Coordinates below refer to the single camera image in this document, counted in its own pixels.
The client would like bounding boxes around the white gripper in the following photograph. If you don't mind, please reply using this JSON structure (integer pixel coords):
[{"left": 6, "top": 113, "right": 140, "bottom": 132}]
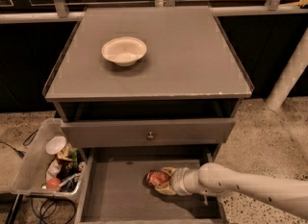
[{"left": 155, "top": 167, "right": 191, "bottom": 196}]

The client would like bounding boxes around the red coke can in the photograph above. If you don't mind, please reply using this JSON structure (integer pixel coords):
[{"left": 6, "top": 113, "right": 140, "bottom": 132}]
[{"left": 146, "top": 170, "right": 170, "bottom": 187}]

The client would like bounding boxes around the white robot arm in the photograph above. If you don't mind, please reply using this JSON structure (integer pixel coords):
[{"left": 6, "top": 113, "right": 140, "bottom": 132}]
[{"left": 146, "top": 162, "right": 308, "bottom": 219}]

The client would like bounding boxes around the open grey middle drawer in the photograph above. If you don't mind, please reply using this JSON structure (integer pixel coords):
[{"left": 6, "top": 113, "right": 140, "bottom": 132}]
[{"left": 75, "top": 145, "right": 226, "bottom": 224}]

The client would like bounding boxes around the grey top drawer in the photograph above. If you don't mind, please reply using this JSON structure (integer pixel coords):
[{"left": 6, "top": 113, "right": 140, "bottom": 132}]
[{"left": 61, "top": 118, "right": 235, "bottom": 148}]

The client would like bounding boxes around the grey drawer cabinet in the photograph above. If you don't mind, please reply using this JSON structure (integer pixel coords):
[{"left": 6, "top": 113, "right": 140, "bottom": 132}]
[{"left": 42, "top": 6, "right": 255, "bottom": 159}]

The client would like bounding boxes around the dark snack bag in bin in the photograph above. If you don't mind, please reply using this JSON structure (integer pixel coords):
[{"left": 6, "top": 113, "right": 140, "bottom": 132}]
[{"left": 56, "top": 158, "right": 77, "bottom": 180}]

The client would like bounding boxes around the orange fruit in bin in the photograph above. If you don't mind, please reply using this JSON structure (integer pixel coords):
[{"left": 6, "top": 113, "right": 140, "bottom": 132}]
[{"left": 46, "top": 178, "right": 61, "bottom": 190}]

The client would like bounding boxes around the clear plastic bin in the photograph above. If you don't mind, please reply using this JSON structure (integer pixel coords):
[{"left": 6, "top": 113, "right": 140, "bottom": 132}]
[{"left": 11, "top": 118, "right": 84, "bottom": 202}]

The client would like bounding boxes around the white cup in bin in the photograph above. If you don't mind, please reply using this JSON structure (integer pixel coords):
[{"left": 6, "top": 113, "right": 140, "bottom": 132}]
[{"left": 45, "top": 136, "right": 66, "bottom": 155}]

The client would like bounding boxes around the white paper bowl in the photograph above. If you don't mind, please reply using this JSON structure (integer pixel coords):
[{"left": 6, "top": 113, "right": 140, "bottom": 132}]
[{"left": 101, "top": 37, "right": 147, "bottom": 66}]

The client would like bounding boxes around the white diagonal pole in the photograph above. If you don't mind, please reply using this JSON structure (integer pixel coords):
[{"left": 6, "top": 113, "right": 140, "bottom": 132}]
[{"left": 266, "top": 29, "right": 308, "bottom": 111}]

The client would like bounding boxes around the blue cable loop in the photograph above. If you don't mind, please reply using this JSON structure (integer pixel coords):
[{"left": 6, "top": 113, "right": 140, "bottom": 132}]
[{"left": 30, "top": 196, "right": 78, "bottom": 224}]

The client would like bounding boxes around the black cable on floor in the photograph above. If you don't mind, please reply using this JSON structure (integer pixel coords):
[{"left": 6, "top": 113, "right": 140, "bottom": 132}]
[{"left": 0, "top": 129, "right": 39, "bottom": 160}]

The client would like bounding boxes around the metal window rail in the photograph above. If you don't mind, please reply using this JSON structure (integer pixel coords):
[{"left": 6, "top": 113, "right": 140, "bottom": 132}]
[{"left": 0, "top": 0, "right": 308, "bottom": 25}]

